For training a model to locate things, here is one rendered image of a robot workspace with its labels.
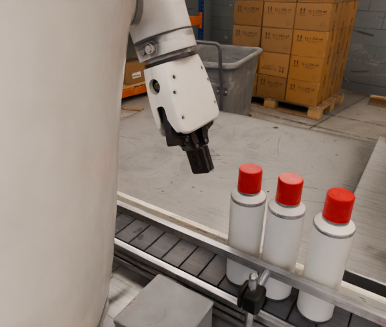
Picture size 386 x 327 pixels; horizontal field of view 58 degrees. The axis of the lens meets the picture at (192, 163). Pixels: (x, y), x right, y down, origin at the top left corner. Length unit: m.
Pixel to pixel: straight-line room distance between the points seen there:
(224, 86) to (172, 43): 2.20
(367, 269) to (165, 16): 0.52
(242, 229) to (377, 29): 4.75
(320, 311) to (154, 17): 0.45
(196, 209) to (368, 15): 4.57
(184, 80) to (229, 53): 2.92
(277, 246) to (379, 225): 0.34
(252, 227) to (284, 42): 3.53
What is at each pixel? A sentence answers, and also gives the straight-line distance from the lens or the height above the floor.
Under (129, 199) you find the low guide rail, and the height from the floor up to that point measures 0.91.
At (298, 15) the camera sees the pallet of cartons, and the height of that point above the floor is 1.02.
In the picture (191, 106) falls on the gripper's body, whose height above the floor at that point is 1.16.
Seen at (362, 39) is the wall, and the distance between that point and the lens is 5.22.
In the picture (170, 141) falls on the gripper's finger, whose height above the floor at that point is 1.12.
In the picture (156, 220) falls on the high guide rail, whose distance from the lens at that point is 0.59.
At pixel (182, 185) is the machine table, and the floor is 0.83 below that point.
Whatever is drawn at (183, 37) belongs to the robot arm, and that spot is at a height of 1.25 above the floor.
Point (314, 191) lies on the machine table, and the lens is 0.96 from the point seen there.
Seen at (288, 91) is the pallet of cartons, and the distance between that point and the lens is 4.02.
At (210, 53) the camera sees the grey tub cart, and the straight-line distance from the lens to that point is 3.46.
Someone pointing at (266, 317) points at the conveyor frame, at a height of 0.88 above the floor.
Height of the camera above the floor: 1.31
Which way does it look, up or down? 28 degrees down
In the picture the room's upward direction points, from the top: straight up
